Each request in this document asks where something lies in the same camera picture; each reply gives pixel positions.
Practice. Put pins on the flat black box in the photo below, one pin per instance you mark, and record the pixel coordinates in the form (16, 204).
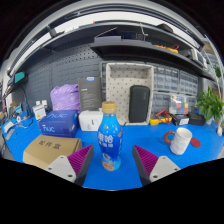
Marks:
(197, 119)

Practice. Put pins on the white box with yellow label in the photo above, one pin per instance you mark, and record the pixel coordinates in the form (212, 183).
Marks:
(39, 112)

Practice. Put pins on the yellow multimeter with red leads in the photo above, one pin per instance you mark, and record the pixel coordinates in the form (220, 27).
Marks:
(160, 119)

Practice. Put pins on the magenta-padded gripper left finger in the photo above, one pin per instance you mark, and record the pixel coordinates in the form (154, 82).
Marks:
(60, 168)

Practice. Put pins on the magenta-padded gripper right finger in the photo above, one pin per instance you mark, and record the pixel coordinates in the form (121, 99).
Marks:
(163, 168)

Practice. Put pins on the white power adapter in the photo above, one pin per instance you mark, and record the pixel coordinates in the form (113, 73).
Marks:
(219, 131)

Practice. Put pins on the dark grey flat box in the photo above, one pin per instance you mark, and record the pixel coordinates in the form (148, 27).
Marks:
(90, 95)

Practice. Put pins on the grey small-parts drawer cabinet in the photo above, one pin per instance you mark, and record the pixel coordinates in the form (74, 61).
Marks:
(189, 83)
(160, 103)
(166, 78)

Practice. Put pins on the beige pegboard tray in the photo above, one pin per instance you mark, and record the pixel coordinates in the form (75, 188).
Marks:
(118, 90)

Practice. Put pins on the white ribbed mug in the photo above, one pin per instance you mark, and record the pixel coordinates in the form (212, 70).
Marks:
(181, 141)

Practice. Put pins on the potted green plant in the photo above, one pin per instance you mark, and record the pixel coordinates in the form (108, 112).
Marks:
(210, 105)

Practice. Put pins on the blue drink bottle yellow cap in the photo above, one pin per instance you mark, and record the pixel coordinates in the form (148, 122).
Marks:
(110, 136)

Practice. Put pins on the clear organizer box coloured parts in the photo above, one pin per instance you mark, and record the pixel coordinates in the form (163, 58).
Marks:
(181, 105)

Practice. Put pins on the black box with white label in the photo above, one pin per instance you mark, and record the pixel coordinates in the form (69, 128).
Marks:
(180, 120)

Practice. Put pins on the black wall shelf unit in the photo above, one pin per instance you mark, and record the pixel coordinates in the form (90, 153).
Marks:
(126, 50)

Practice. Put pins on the blue printed box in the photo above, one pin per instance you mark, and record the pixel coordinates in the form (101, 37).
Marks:
(58, 124)

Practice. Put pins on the purple plastic bag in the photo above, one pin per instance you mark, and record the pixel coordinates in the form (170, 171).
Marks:
(65, 98)

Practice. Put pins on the brown cardboard box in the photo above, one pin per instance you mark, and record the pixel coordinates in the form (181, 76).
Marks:
(50, 148)

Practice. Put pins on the black rounded case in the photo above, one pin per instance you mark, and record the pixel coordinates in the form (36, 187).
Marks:
(139, 104)

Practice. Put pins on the small white box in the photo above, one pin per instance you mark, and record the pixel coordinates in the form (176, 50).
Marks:
(90, 120)

